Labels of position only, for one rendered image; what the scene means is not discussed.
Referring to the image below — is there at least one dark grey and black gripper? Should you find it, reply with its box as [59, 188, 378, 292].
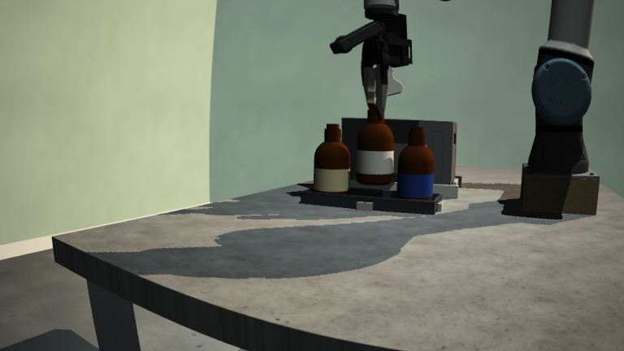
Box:
[361, 7, 413, 116]

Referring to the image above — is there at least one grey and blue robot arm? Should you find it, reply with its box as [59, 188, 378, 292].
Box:
[330, 0, 595, 175]

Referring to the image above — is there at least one orange-brown bottle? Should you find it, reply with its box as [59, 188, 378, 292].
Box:
[314, 123, 350, 195]
[356, 105, 394, 185]
[396, 127, 435, 201]

